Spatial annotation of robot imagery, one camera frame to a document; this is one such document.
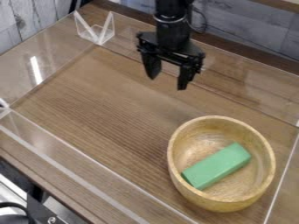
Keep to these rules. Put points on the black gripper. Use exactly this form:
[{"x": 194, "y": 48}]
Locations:
[{"x": 168, "y": 43}]

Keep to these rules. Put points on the green rectangular block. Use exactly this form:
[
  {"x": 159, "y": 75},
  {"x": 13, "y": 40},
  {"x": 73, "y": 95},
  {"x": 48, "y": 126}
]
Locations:
[{"x": 216, "y": 166}]

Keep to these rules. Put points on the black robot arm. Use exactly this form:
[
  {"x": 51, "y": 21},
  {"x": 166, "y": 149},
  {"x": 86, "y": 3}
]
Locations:
[{"x": 174, "y": 8}]

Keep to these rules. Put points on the wooden bowl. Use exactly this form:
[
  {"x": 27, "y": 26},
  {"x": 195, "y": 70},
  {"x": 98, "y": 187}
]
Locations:
[{"x": 199, "y": 138}]

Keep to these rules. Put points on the clear acrylic corner bracket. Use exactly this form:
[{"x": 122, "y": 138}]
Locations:
[{"x": 95, "y": 33}]

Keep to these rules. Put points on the clear acrylic enclosure wall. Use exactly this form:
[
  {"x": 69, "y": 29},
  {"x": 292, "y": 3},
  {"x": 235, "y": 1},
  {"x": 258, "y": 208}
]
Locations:
[{"x": 86, "y": 123}]

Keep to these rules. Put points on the black metal table bracket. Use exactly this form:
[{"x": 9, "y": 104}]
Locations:
[{"x": 40, "y": 212}]

